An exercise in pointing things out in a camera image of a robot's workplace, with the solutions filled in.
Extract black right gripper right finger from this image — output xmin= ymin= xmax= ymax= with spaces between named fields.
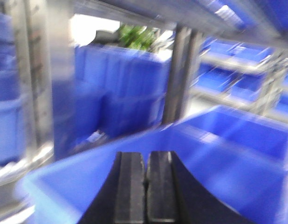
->
xmin=146 ymin=151 xmax=251 ymax=224

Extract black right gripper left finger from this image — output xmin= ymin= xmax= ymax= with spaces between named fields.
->
xmin=79 ymin=152 xmax=145 ymax=224

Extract blue bins on far shelf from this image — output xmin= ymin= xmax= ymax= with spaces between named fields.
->
xmin=191 ymin=37 xmax=288 ymax=114

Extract blue bin in front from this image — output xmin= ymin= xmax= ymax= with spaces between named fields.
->
xmin=14 ymin=105 xmax=288 ymax=224

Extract tall blue stacked crates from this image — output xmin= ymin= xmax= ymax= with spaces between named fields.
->
xmin=52 ymin=44 xmax=171 ymax=160

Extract blue crates at left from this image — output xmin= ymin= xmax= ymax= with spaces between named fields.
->
xmin=0 ymin=12 xmax=25 ymax=166

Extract green plant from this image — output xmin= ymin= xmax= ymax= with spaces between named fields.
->
xmin=118 ymin=24 xmax=156 ymax=51

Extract dark vertical shelf post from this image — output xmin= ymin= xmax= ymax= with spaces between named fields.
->
xmin=162 ymin=24 xmax=204 ymax=125

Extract aluminium shelf frame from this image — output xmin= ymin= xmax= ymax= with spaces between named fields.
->
xmin=0 ymin=0 xmax=288 ymax=186

